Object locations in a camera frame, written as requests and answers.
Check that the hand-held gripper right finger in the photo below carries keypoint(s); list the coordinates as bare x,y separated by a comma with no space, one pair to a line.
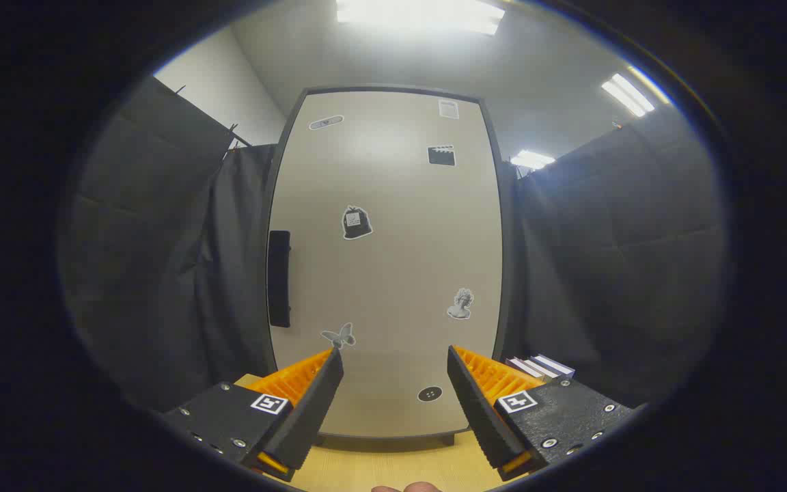
479,410

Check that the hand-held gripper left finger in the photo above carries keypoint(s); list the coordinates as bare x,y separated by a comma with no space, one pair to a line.
315,410

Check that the white spine book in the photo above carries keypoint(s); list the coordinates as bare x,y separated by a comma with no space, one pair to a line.
537,365

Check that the small ceiling light panel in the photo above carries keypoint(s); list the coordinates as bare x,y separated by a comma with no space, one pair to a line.
531,160

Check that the dark grey cabinet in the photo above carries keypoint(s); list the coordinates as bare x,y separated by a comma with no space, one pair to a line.
393,88

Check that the long ceiling light panel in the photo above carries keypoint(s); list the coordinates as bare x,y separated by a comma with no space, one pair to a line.
628,94

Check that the large ceiling light panel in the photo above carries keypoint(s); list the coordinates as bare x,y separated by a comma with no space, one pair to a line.
421,15

